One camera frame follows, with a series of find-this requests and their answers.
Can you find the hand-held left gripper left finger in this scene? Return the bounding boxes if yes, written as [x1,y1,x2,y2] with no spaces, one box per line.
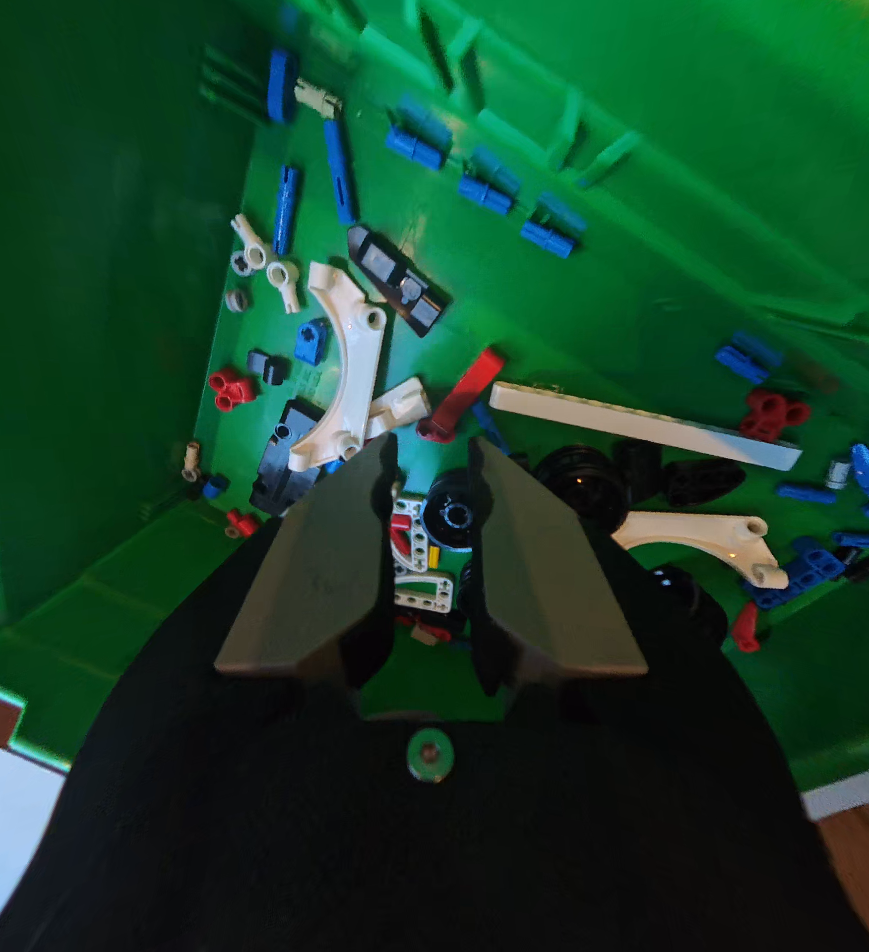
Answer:
[213,433,400,689]

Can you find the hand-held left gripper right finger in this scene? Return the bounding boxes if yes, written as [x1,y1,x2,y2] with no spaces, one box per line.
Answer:
[467,437,650,696]

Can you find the green plastic bin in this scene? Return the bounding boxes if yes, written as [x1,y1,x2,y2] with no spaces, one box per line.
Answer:
[0,0,869,791]

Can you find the black toy wheel rim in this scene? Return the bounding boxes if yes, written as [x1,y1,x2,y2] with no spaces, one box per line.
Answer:
[425,468,492,551]
[534,444,630,534]
[649,564,731,650]

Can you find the black curved toy panel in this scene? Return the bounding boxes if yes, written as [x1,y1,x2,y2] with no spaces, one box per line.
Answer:
[664,457,748,508]

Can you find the long white toy beam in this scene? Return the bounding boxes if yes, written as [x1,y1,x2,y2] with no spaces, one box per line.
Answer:
[488,380,805,473]

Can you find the red angled toy beam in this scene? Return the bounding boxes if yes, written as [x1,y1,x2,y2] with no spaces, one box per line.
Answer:
[416,347,507,446]

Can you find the black stickered toy panel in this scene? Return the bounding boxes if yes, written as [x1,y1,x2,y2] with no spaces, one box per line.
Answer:
[346,225,454,339]

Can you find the loose small toy bricks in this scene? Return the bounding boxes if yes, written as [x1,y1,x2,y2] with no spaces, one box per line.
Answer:
[180,47,869,655]

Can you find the white toy frame piece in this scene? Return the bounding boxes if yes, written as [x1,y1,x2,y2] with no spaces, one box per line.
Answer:
[391,572,456,616]

